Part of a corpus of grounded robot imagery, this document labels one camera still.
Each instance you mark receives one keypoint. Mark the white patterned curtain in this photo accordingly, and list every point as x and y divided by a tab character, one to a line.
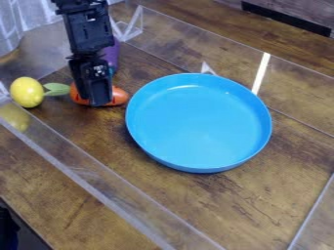
21	16

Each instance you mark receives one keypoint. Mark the black bar in background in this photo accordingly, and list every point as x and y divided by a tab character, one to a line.
290	20

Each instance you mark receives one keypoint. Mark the orange toy carrot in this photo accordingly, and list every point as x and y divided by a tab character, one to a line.
59	89

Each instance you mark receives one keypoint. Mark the yellow toy lemon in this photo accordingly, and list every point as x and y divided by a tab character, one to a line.
27	92

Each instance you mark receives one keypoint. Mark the purple toy eggplant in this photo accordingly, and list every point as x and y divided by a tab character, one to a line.
111	55

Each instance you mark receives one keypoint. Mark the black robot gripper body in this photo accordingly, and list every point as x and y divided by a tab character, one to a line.
86	18

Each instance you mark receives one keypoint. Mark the blue round plate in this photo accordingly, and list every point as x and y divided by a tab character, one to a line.
198	122

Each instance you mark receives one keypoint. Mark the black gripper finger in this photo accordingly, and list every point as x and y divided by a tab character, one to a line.
75	66
95	86

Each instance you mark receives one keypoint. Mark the clear acrylic enclosure wall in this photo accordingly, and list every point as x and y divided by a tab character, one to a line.
93	193

